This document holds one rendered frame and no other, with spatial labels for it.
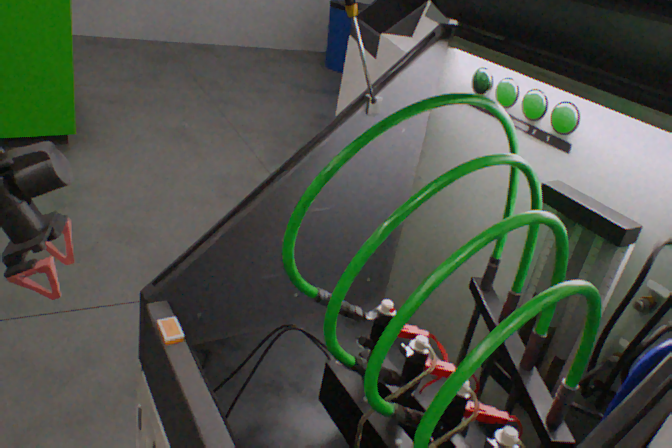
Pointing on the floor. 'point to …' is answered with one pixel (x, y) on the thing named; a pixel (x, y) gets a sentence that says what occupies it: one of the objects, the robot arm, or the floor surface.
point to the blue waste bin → (338, 34)
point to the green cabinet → (35, 45)
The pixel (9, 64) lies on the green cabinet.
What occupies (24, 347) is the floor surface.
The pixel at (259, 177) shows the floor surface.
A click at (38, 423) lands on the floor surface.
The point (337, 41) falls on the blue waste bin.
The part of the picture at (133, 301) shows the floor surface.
